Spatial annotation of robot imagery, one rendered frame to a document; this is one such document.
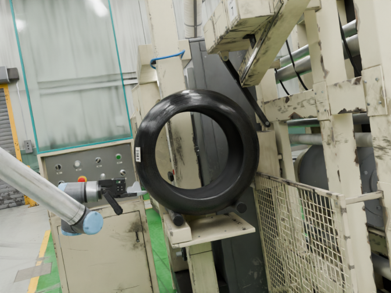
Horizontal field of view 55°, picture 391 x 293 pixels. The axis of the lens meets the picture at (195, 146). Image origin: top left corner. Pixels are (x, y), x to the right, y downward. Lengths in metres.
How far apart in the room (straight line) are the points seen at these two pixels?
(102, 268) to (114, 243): 0.16
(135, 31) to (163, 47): 9.21
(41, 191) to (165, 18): 1.07
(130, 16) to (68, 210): 10.00
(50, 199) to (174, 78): 0.89
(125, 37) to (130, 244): 9.16
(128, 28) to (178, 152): 9.36
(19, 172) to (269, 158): 1.20
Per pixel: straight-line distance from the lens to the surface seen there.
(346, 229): 1.29
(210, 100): 1.61
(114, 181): 1.66
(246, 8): 1.46
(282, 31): 1.56
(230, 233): 1.68
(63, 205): 1.51
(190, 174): 1.98
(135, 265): 2.38
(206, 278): 2.12
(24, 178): 1.45
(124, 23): 11.21
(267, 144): 2.00
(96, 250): 2.36
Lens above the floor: 1.28
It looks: 3 degrees down
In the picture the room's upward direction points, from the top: 9 degrees counter-clockwise
